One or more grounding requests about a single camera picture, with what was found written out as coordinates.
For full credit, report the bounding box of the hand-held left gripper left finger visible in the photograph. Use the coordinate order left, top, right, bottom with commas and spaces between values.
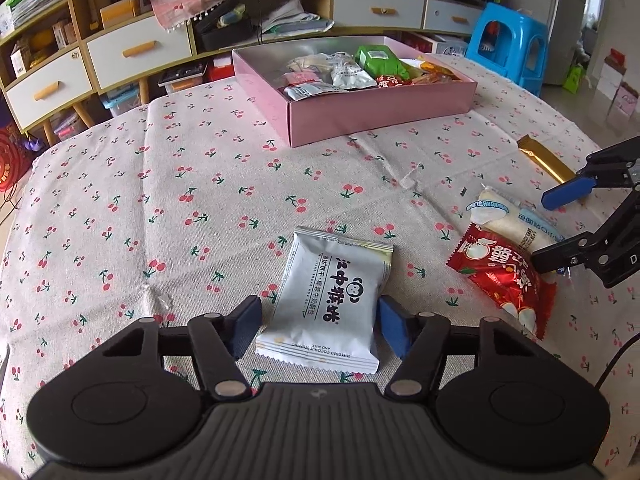
82, 295, 264, 402

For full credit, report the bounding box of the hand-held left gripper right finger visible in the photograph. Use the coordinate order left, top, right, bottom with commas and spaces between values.
377, 295, 549, 403

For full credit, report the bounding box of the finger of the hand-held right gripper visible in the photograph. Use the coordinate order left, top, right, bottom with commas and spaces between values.
541, 135, 640, 210
531, 187, 640, 275

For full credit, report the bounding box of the white blue snack packet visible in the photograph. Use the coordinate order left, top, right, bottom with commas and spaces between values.
466, 185, 566, 262

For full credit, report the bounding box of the white snack packet monkey print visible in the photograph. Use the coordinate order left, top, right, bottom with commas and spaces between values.
255, 227, 395, 375

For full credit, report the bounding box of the yellow snack packet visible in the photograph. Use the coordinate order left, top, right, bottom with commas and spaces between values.
400, 56, 451, 72

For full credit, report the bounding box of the pink cardboard box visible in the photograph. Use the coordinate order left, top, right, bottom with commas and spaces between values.
231, 35, 478, 149

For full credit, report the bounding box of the gold snack packet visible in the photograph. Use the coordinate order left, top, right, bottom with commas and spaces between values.
516, 134, 588, 203

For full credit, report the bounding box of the green paper bag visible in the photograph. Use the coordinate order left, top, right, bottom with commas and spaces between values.
564, 62, 587, 93

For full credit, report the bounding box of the stack of cardboard boxes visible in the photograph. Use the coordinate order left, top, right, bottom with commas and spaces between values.
597, 50, 640, 121

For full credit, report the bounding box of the cherry print tablecloth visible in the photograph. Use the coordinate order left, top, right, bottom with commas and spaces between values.
0, 52, 640, 480

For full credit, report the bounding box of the grey refrigerator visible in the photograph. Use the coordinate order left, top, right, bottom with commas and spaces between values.
542, 0, 594, 86

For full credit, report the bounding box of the orange snack packet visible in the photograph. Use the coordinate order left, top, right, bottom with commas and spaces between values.
412, 71, 467, 86

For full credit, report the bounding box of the blue plastic stool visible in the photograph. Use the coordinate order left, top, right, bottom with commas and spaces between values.
469, 2, 551, 97

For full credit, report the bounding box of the printed storage bin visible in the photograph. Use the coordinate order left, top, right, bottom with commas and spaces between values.
432, 35, 471, 58

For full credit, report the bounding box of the green snack packet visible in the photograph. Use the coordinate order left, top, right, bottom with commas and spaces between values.
354, 44, 414, 81

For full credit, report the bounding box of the silver snack packet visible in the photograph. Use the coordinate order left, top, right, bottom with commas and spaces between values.
282, 82, 346, 104
327, 52, 377, 91

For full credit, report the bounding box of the pink snack packet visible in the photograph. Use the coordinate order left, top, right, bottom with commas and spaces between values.
284, 71, 326, 86

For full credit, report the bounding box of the black flat tray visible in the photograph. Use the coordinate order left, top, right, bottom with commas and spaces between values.
157, 62, 208, 94

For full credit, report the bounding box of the clear bin blue lid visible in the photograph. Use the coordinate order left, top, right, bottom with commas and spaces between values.
100, 85, 144, 121

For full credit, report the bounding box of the red box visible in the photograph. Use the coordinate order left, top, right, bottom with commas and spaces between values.
207, 57, 236, 81

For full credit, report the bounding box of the small clear plastic bin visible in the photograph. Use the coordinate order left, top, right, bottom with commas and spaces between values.
52, 110, 89, 141

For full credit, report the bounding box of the beige snack packet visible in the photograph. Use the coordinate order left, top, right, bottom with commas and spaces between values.
286, 52, 336, 74

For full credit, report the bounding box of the red gift bag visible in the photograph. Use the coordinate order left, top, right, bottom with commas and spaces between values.
0, 125, 34, 191

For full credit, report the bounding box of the black storage box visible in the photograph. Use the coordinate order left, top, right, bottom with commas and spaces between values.
194, 2, 261, 52

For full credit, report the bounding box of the loose pile of papers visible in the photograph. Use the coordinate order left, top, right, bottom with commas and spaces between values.
260, 0, 335, 36

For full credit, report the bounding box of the yellow box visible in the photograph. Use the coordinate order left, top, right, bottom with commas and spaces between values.
100, 0, 141, 29

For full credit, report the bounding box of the small cardboard box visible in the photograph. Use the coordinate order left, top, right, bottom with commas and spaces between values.
10, 45, 33, 78

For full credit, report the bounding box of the wooden cabinet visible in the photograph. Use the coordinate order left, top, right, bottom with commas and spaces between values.
0, 0, 198, 146

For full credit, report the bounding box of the stack of papers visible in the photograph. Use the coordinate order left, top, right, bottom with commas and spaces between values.
10, 0, 67, 29

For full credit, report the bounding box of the black cable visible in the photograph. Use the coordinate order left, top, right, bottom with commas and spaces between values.
594, 330, 640, 391

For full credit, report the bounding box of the pale drawer wooden handle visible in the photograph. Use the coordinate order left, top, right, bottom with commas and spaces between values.
332, 0, 426, 31
424, 0, 486, 36

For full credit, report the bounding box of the white drawer wooden handle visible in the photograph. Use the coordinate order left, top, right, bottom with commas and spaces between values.
86, 12, 194, 91
4, 47, 94, 131

